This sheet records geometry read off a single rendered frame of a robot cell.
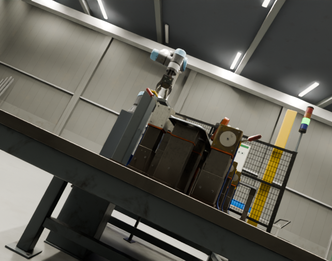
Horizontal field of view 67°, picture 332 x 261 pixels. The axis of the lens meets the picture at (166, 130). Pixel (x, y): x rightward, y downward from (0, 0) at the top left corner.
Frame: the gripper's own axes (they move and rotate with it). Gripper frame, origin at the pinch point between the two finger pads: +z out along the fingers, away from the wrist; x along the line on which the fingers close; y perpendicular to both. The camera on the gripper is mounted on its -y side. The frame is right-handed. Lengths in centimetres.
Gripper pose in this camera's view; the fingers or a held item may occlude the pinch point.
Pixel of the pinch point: (159, 98)
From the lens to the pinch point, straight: 162.7
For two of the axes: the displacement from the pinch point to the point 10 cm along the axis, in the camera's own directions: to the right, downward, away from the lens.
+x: 9.1, 4.2, 0.1
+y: 0.9, -1.8, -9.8
